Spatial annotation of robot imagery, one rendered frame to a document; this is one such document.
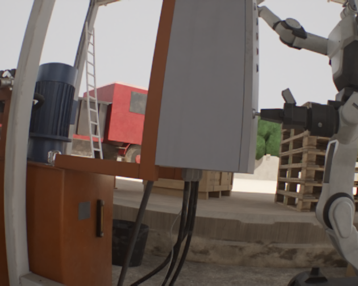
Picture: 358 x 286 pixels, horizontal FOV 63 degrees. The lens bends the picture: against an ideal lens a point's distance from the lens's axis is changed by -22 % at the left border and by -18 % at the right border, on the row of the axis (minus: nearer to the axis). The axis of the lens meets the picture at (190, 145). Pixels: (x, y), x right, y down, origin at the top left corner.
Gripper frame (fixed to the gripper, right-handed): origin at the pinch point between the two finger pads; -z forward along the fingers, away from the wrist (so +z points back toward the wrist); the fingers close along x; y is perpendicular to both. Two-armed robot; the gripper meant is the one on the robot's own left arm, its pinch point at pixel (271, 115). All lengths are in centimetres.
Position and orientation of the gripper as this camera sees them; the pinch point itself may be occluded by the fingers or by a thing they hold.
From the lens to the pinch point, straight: 90.3
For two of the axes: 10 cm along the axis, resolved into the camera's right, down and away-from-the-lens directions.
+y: 0.9, -9.9, 0.7
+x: 2.2, 0.9, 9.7
